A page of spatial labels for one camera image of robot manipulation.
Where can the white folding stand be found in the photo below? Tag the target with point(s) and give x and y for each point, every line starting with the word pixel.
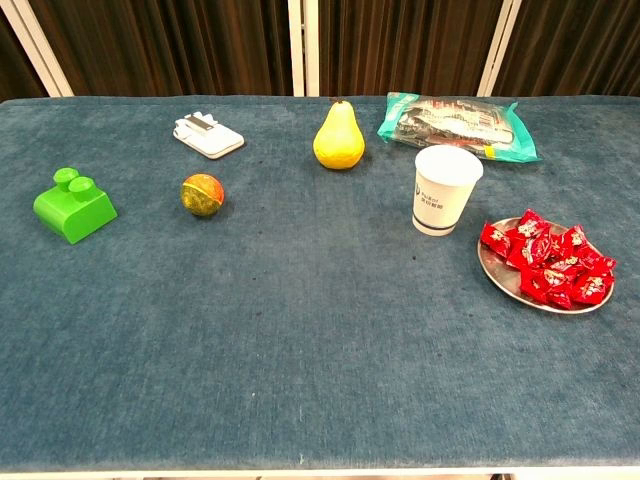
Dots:
pixel 212 140

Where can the white paper cup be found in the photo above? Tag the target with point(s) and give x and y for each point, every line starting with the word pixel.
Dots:
pixel 440 200

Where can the yellow pear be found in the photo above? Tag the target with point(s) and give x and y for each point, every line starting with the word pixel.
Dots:
pixel 339 140

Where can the green building block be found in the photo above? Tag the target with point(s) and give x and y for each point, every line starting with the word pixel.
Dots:
pixel 75 215

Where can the red candy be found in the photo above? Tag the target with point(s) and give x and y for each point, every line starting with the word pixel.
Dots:
pixel 534 285
pixel 597 260
pixel 559 298
pixel 574 237
pixel 535 250
pixel 560 266
pixel 495 239
pixel 531 223
pixel 592 289

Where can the red green ball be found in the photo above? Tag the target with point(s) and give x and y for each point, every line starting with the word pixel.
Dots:
pixel 202 195

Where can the dark brown curtain panel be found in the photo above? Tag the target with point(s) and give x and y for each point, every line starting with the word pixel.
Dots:
pixel 175 45
pixel 400 45
pixel 15 70
pixel 575 45

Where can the silver metal plate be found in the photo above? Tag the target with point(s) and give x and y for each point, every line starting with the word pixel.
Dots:
pixel 492 272

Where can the blue table cloth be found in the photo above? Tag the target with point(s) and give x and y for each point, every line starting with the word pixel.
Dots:
pixel 300 325

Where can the teal snack bag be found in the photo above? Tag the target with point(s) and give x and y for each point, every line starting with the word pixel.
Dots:
pixel 450 120

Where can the white frame post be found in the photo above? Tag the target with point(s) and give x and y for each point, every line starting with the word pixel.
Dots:
pixel 312 50
pixel 45 65
pixel 497 50
pixel 296 50

